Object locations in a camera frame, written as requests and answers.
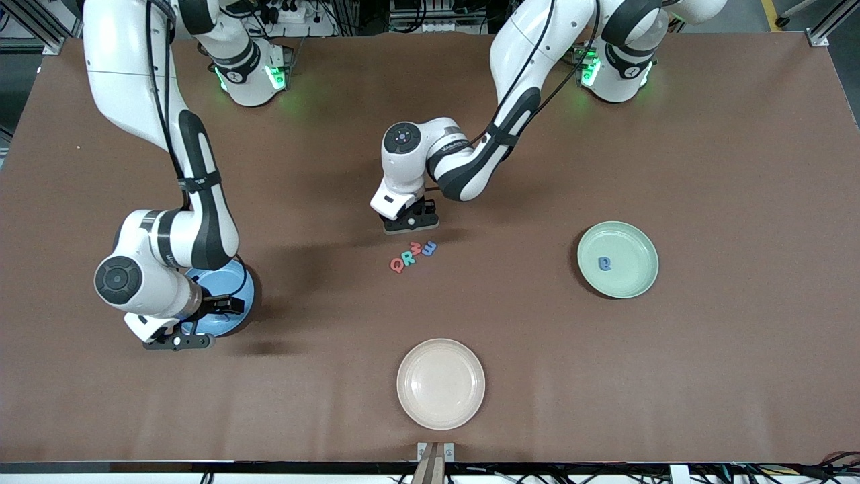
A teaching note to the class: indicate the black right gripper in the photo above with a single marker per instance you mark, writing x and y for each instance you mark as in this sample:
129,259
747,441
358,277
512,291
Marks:
213,306

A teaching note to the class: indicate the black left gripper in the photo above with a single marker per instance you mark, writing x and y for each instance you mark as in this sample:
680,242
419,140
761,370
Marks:
424,207

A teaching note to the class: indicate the blue foam letter m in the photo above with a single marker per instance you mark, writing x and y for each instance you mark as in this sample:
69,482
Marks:
430,249

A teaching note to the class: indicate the teal foam letter R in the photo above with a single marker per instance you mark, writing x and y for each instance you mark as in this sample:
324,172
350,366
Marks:
405,259

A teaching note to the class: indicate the pink foam letter Q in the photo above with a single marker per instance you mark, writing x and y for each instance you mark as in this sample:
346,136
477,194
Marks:
392,264

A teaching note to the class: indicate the blue foam letter e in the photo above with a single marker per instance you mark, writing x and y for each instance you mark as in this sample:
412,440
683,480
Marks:
601,266

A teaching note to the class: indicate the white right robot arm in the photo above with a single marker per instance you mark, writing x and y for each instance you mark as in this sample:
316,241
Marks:
127,60

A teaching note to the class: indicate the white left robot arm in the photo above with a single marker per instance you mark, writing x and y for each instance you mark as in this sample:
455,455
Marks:
531,47

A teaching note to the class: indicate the blue plate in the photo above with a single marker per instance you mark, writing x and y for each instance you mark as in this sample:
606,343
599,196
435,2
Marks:
235,282

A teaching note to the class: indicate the beige plate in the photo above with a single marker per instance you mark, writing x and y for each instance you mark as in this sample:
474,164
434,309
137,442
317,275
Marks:
440,383

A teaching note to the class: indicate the green plate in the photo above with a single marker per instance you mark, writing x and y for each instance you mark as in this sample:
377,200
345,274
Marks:
631,282

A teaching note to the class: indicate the pink three-pronged foam letter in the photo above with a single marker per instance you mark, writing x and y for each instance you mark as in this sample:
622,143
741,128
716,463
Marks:
418,249

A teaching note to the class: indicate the grey electronics rack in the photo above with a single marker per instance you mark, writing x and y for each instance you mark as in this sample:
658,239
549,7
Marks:
437,13

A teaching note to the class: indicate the white power strip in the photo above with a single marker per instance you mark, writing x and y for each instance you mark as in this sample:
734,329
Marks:
295,13

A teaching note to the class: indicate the brown table mat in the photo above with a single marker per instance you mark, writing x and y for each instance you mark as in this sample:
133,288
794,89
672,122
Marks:
739,370

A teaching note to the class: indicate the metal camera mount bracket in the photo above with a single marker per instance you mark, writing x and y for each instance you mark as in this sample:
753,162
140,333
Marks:
435,464

